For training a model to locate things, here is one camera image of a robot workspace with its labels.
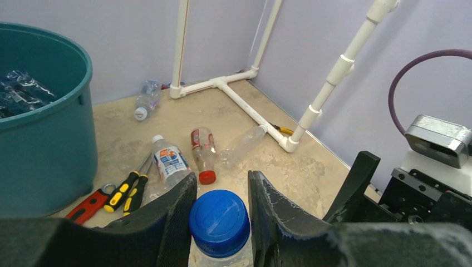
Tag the teal plastic bin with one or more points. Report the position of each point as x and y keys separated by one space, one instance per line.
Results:
x=48 y=155

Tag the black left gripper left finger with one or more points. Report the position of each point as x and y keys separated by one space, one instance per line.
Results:
x=156 y=234

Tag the clear bottle by back wall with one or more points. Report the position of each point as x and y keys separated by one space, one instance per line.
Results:
x=148 y=99

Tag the yellow black handled screwdriver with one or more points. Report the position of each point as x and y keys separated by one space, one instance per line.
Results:
x=118 y=196

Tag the red-cap clear bottle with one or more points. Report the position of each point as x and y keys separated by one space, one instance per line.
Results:
x=204 y=154

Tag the small Pepsi bottle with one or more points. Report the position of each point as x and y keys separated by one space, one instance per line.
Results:
x=220 y=227

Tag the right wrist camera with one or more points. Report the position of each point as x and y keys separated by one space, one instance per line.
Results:
x=441 y=150

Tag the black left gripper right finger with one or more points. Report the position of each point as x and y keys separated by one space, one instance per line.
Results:
x=284 y=234

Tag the red-handled adjustable wrench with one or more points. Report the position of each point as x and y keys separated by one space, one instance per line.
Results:
x=92 y=204

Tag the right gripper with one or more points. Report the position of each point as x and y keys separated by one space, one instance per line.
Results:
x=410 y=197

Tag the white-label clear bottle white cap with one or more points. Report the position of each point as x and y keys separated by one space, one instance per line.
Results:
x=169 y=161

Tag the yellow tool by pipe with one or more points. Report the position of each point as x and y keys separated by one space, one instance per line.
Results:
x=282 y=130

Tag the clear bottle near pipe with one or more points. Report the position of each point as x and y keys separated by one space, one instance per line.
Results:
x=240 y=149

